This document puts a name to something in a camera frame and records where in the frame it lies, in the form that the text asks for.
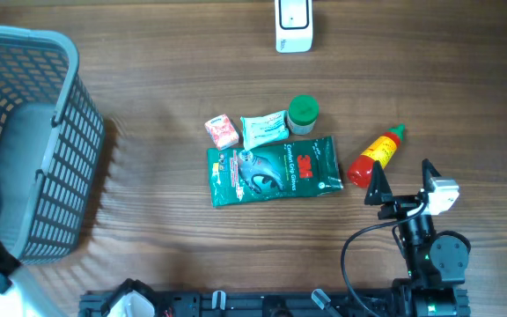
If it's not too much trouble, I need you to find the red yellow sauce bottle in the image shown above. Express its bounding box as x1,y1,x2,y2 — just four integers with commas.
347,124,406,188

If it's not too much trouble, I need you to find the light teal wipes packet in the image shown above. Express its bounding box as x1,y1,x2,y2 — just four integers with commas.
240,110,290,151

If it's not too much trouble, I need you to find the grey plastic mesh basket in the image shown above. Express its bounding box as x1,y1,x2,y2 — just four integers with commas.
0,26,105,264

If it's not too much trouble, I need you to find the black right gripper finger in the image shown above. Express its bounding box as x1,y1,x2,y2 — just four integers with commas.
422,158,441,192
364,161,393,206

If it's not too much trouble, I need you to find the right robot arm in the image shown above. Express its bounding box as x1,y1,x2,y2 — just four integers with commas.
364,159,471,317

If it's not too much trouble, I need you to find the black right camera cable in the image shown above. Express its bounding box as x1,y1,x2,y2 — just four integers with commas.
340,191,430,317

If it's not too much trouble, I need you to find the green 3M gloves packet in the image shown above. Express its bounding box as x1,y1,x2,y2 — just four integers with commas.
207,136,343,207

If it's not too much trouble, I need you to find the green lid jar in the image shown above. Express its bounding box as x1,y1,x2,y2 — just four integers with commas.
287,95,320,135

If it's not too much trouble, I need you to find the white barcode scanner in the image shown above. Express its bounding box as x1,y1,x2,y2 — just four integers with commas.
274,0,313,54

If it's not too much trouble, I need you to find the small red white box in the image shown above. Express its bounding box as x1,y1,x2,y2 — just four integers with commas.
204,114,239,151

